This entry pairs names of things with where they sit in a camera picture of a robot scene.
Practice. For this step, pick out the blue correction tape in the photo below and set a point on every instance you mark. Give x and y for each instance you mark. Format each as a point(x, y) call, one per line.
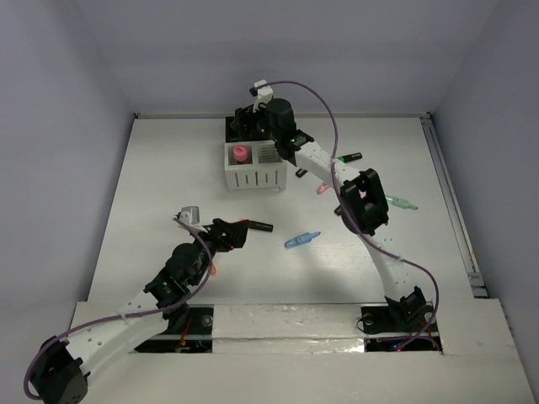
point(302, 239)

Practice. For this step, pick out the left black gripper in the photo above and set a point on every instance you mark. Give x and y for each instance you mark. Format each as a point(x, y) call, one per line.
point(221, 232)

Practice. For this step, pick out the orange cap black highlighter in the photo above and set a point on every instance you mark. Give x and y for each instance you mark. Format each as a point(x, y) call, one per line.
point(258, 226)

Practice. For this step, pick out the green correction tape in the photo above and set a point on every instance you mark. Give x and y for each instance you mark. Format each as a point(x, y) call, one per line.
point(401, 203)

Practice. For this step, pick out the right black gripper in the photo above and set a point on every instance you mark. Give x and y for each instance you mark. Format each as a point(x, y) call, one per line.
point(246, 115)

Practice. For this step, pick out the blue cap black highlighter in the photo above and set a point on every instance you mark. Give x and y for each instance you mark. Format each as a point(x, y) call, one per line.
point(300, 172)

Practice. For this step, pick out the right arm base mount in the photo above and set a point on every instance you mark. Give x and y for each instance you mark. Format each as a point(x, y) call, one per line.
point(399, 326)

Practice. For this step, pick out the black slotted container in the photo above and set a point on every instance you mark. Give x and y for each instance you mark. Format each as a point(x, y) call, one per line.
point(230, 133)

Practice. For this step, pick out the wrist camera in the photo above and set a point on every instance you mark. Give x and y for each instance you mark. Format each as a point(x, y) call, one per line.
point(189, 215)
point(263, 93)

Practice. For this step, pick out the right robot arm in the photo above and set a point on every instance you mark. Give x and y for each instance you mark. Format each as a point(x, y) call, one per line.
point(362, 201)

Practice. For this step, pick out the green cap black highlighter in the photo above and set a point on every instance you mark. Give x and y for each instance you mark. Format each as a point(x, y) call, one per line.
point(352, 157)

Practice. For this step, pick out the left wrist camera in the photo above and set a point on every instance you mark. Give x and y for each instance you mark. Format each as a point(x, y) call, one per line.
point(189, 215)

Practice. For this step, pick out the aluminium rail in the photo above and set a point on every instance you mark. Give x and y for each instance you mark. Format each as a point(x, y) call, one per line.
point(475, 278)

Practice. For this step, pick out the pink correction tape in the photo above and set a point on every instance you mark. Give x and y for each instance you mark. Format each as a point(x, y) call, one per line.
point(322, 188)

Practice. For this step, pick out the white slotted container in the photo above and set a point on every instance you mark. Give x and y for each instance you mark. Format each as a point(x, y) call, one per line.
point(265, 169)

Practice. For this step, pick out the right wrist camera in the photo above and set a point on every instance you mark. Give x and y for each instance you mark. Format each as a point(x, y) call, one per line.
point(263, 93)

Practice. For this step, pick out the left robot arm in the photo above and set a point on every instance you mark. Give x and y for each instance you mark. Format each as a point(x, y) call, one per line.
point(65, 365)

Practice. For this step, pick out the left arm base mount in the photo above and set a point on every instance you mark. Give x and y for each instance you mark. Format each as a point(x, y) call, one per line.
point(190, 334)

